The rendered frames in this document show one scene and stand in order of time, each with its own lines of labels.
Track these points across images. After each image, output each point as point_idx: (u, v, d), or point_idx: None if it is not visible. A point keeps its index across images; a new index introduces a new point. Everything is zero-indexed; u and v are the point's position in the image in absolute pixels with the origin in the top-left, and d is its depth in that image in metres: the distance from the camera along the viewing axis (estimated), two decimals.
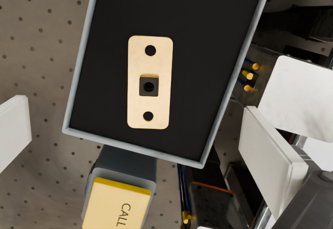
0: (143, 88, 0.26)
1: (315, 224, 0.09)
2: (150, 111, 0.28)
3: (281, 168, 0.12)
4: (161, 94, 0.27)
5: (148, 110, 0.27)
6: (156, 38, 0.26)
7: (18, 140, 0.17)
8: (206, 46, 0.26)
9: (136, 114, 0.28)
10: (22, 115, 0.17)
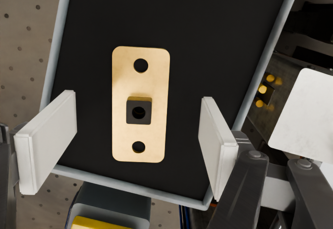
0: (132, 115, 0.20)
1: (250, 199, 0.10)
2: (141, 141, 0.22)
3: (217, 149, 0.14)
4: (154, 121, 0.21)
5: (139, 140, 0.22)
6: (148, 49, 0.20)
7: (69, 131, 0.18)
8: (213, 61, 0.20)
9: (123, 145, 0.22)
10: (71, 108, 0.19)
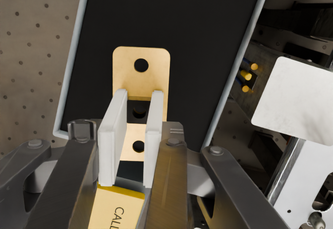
0: (133, 114, 0.20)
1: (178, 183, 0.10)
2: (142, 140, 0.22)
3: (145, 138, 0.14)
4: None
5: (139, 140, 0.22)
6: (148, 49, 0.20)
7: (124, 127, 0.19)
8: (202, 48, 0.25)
9: (123, 144, 0.22)
10: (126, 106, 0.19)
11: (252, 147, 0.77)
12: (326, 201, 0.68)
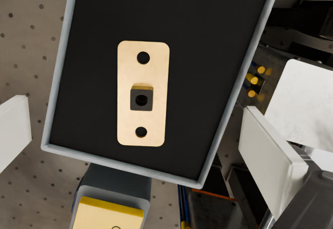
0: (136, 102, 0.22)
1: (315, 224, 0.09)
2: (144, 126, 0.24)
3: (281, 168, 0.12)
4: (155, 108, 0.24)
5: (141, 126, 0.24)
6: (150, 43, 0.22)
7: (18, 140, 0.17)
8: (205, 51, 0.23)
9: (127, 130, 0.24)
10: (22, 115, 0.17)
11: None
12: None
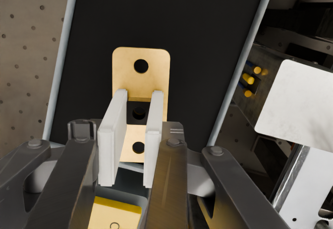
0: (133, 115, 0.20)
1: (179, 183, 0.10)
2: (142, 141, 0.22)
3: (145, 138, 0.14)
4: None
5: (139, 141, 0.22)
6: (148, 50, 0.20)
7: (124, 127, 0.19)
8: (201, 52, 0.23)
9: (123, 145, 0.22)
10: (126, 106, 0.19)
11: (255, 151, 0.74)
12: (332, 207, 0.66)
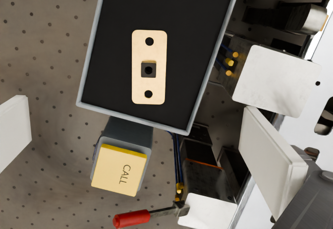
0: (144, 72, 0.33)
1: (315, 224, 0.09)
2: (150, 89, 0.35)
3: (281, 168, 0.12)
4: (158, 76, 0.34)
5: (148, 89, 0.35)
6: (153, 31, 0.33)
7: (18, 140, 0.17)
8: (190, 37, 0.33)
9: (138, 92, 0.35)
10: (22, 115, 0.17)
11: None
12: None
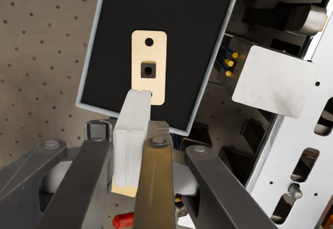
0: (144, 72, 0.33)
1: (164, 182, 0.10)
2: (150, 90, 0.35)
3: (130, 137, 0.14)
4: (158, 77, 0.34)
5: (148, 90, 0.35)
6: (153, 32, 0.33)
7: None
8: (190, 37, 0.33)
9: None
10: None
11: (244, 134, 0.84)
12: None
